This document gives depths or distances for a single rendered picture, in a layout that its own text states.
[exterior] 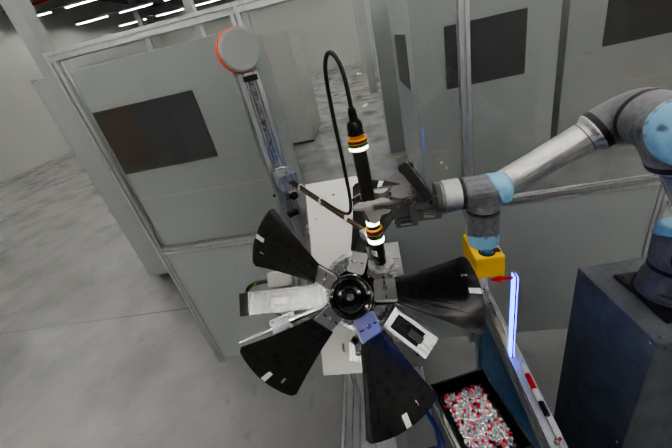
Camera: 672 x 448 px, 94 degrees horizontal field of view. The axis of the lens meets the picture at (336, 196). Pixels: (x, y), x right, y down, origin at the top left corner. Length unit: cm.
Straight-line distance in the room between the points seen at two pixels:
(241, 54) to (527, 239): 158
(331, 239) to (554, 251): 124
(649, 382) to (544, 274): 89
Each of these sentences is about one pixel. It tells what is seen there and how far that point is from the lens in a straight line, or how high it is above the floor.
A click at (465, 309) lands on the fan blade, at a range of 94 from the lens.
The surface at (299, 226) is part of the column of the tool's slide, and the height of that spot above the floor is 109.
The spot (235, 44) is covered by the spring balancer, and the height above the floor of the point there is 190.
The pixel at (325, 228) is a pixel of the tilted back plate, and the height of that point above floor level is 122.
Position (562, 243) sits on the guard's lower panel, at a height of 69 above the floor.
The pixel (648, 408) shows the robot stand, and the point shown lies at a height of 71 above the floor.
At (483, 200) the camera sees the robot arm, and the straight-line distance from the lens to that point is 79.
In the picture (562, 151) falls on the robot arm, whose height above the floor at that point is 149.
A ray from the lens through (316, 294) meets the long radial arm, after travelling 109.
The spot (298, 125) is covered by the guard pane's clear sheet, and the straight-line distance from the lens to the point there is 148.
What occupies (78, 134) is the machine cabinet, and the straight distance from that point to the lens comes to 346.
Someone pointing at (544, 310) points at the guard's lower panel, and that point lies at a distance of 228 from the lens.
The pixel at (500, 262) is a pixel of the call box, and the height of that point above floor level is 105.
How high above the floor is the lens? 185
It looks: 26 degrees down
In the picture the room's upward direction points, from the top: 14 degrees counter-clockwise
